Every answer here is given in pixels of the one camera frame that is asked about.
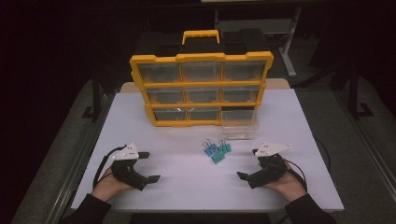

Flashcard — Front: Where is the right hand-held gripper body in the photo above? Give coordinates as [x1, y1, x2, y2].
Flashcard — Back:
[247, 141, 292, 189]

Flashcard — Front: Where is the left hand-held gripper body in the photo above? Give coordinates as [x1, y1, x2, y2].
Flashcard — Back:
[110, 142, 149, 192]

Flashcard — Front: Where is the clear plastic drawer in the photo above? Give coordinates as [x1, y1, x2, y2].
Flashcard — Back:
[221, 106, 261, 141]

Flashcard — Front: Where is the green binder clip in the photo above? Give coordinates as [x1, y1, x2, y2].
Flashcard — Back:
[210, 153, 226, 165]
[217, 137, 233, 154]

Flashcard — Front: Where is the blue binder clip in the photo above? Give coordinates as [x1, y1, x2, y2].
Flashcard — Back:
[202, 139, 219, 157]

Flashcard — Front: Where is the yellow and black drawer cabinet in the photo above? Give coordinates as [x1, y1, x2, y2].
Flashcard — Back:
[129, 28, 275, 128]

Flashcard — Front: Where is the person's right hand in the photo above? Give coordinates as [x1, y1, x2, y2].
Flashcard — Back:
[262, 161, 308, 203]

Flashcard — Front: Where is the person's left hand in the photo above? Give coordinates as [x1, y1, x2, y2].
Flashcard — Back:
[91, 166, 135, 203]

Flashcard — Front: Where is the black metal stand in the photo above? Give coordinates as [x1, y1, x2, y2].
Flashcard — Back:
[81, 74, 106, 123]
[346, 60, 375, 121]

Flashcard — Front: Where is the white desk with metal leg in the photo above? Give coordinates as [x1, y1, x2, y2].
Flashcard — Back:
[201, 0, 304, 78]

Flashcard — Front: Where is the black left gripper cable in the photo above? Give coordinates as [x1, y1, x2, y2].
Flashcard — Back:
[92, 145, 128, 189]

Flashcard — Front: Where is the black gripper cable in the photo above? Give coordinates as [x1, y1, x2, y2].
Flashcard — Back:
[92, 145, 128, 189]
[284, 159, 309, 192]

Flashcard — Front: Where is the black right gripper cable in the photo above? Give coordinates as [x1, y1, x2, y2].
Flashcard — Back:
[284, 159, 309, 192]

